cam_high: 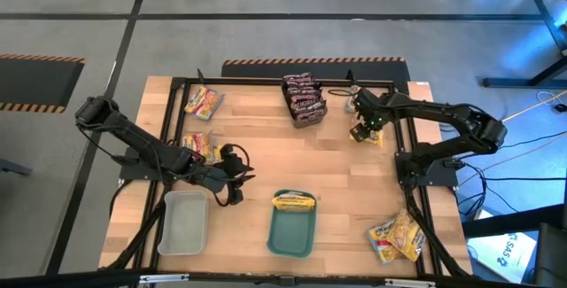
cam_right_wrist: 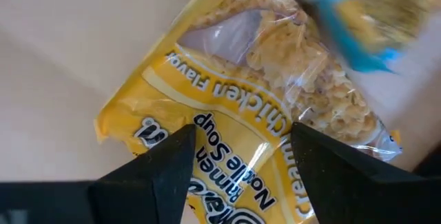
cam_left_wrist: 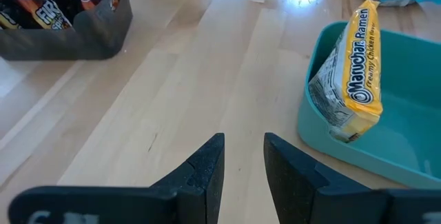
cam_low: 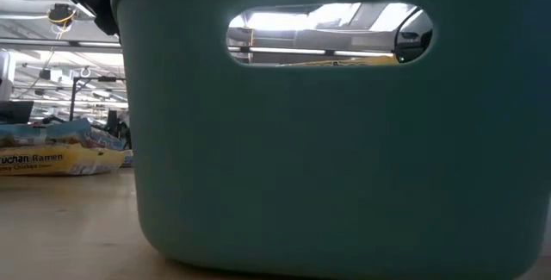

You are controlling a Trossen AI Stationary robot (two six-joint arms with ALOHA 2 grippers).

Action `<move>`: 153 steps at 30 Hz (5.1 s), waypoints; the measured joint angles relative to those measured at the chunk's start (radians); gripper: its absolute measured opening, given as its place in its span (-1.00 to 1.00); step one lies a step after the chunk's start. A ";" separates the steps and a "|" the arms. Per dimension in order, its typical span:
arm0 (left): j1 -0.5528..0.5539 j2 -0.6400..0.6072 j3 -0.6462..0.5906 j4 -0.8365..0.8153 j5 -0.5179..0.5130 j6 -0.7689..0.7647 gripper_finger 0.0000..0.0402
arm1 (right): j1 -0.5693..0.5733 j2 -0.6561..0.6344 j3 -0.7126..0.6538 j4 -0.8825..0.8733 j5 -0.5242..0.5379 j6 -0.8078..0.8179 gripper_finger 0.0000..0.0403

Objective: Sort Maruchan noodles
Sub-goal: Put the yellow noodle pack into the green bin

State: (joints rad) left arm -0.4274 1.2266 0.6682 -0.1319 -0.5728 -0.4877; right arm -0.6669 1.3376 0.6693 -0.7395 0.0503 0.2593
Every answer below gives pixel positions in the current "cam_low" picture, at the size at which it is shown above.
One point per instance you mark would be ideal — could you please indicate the black metal stand frame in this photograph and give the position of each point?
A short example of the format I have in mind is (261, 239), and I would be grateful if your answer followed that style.
(99, 79)

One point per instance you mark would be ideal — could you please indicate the Maruchan beef ramen pack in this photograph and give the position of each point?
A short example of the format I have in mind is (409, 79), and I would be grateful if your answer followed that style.
(127, 159)
(77, 131)

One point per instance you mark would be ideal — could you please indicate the black monitor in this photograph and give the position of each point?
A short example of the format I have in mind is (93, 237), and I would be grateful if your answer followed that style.
(15, 112)

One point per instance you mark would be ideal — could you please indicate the green plastic bin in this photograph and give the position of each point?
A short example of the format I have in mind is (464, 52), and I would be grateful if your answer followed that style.
(301, 163)

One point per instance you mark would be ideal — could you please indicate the person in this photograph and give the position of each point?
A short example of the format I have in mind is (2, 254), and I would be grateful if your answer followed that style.
(124, 133)

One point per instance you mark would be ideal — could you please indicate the grey ceiling beam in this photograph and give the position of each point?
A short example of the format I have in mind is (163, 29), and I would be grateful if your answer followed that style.
(64, 44)

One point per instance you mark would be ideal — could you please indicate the white pillar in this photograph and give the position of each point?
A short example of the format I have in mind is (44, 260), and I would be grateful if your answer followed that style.
(6, 77)

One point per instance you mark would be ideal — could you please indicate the yellow Maruchan chicken ramen pack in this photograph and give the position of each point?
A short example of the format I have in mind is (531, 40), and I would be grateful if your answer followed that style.
(64, 161)

